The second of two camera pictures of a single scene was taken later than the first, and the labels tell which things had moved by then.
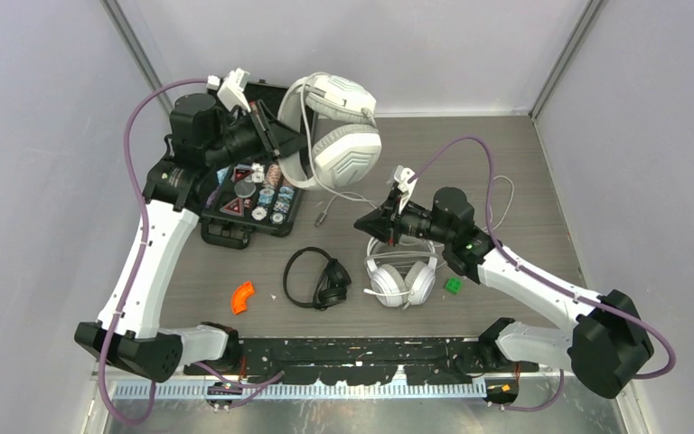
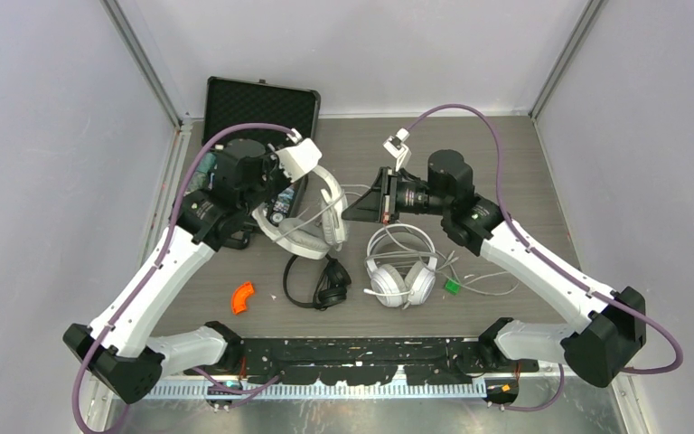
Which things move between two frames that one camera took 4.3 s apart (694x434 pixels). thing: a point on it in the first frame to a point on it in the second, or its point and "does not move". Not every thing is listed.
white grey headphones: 402,275 does not move
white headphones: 338,112 to 304,240
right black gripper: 385,222 to 379,203
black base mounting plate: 363,361 does not move
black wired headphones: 332,287 does not move
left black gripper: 274,136 to 273,160
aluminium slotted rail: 308,391 does not move
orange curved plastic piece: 239,297 does not move
